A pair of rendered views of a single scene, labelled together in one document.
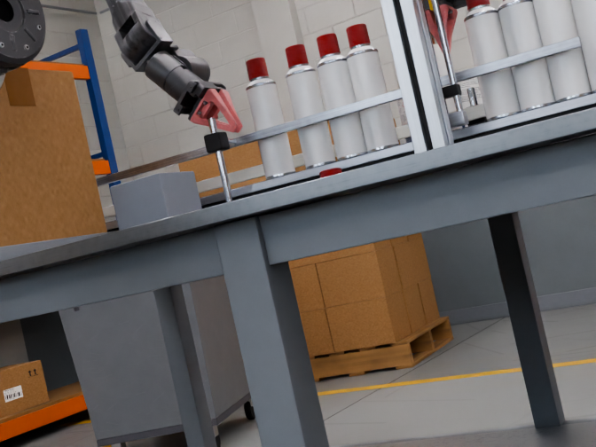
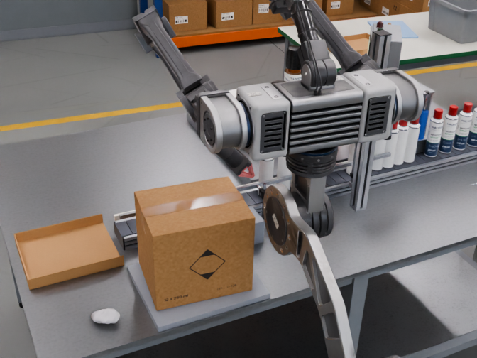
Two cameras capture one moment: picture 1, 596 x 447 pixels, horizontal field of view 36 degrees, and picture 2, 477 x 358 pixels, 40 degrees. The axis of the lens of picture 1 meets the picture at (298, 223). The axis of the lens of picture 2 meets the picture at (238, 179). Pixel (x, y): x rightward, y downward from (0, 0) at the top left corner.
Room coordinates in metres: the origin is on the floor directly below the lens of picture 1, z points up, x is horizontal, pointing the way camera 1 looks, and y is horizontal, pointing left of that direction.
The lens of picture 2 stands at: (0.39, 1.70, 2.19)
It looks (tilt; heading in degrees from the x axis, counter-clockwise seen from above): 31 degrees down; 307
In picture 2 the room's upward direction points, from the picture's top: 2 degrees clockwise
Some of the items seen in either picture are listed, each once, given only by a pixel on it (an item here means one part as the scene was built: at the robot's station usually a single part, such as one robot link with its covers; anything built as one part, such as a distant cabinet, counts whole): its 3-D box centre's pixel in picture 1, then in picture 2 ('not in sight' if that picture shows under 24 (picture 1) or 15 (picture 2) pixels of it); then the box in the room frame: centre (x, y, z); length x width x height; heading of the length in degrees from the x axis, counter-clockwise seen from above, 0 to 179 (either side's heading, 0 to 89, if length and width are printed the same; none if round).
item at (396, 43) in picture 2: not in sight; (382, 59); (1.30, -0.29, 1.38); 0.17 x 0.10 x 0.19; 118
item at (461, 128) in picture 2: not in sight; (463, 126); (1.13, -0.80, 0.98); 0.05 x 0.05 x 0.20
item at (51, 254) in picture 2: not in sight; (68, 248); (1.87, 0.65, 0.85); 0.30 x 0.26 x 0.04; 63
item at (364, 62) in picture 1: (370, 88); not in sight; (1.46, -0.16, 0.98); 0.05 x 0.05 x 0.20
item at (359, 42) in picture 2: not in sight; (354, 45); (2.16, -1.77, 0.82); 0.34 x 0.24 x 0.04; 64
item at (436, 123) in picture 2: not in sight; (434, 132); (1.20, -0.67, 0.98); 0.05 x 0.05 x 0.20
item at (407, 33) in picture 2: not in sight; (392, 29); (2.14, -2.22, 0.81); 0.32 x 0.24 x 0.01; 134
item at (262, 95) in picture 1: (268, 118); (266, 170); (1.54, 0.01, 0.98); 0.05 x 0.05 x 0.20
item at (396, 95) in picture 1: (254, 137); (266, 182); (1.52, 0.04, 0.95); 1.07 x 0.01 x 0.01; 63
